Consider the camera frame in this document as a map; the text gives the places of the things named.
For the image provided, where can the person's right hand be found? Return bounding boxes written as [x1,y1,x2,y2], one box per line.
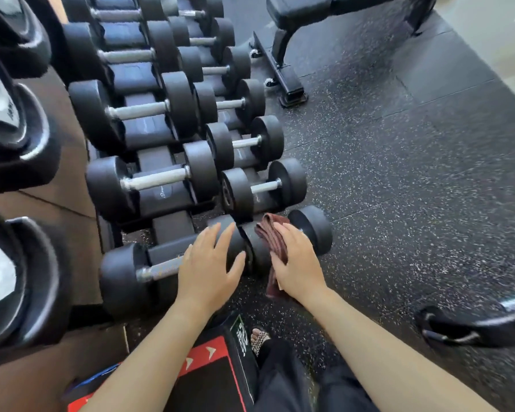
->
[269,222,328,304]

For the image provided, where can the rows of black dumbbells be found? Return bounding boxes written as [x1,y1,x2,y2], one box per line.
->
[60,0,334,280]

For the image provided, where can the black dumbbell with silver cap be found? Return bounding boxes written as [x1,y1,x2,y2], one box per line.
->
[0,0,53,80]
[0,42,63,194]
[0,205,74,362]

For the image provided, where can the reddish brown cleaning cloth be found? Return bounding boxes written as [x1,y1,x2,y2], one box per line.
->
[254,213,293,299]

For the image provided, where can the person's beaded sandal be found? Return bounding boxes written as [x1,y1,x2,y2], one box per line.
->
[250,328,272,357]

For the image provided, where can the person's left forearm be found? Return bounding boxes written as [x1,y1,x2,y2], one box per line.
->
[81,298,217,412]

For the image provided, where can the black weight bench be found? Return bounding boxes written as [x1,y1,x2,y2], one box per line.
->
[249,0,437,109]

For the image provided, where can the black and red jump box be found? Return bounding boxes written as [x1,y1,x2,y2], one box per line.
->
[66,313,261,412]

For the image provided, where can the black dumbbell rack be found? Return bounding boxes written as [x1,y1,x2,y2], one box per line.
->
[60,0,260,332]

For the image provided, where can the person's right forearm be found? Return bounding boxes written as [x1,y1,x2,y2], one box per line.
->
[302,288,499,412]

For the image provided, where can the large black rubber dumbbell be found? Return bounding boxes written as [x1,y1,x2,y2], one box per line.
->
[99,214,252,319]

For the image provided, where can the blue strap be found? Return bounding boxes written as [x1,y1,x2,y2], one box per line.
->
[70,362,123,394]

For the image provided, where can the person's left hand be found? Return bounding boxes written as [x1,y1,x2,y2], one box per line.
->
[177,222,246,314]

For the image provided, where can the black equipment handle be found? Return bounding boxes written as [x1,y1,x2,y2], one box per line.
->
[414,295,515,350]

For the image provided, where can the person's black trousers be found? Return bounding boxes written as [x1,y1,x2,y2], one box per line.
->
[253,338,379,412]

